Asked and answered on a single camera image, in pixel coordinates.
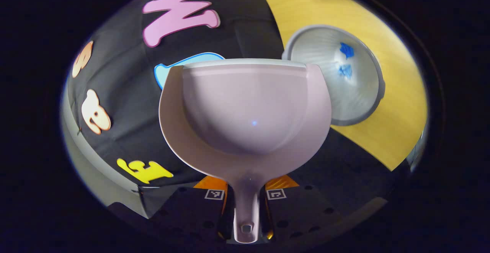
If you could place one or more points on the pink dustpan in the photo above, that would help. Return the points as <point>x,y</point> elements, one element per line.
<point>245,111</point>

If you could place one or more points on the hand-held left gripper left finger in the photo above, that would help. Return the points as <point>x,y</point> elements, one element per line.
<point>187,214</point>

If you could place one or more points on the white garbage bin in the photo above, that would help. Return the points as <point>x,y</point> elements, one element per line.
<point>360,92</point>

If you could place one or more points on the light blue paper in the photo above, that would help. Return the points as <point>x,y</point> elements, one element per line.
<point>345,71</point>

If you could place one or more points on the dark blue paper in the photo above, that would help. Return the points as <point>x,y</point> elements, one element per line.
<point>347,50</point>

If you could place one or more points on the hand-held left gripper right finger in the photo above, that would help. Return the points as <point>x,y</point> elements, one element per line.
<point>302,214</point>

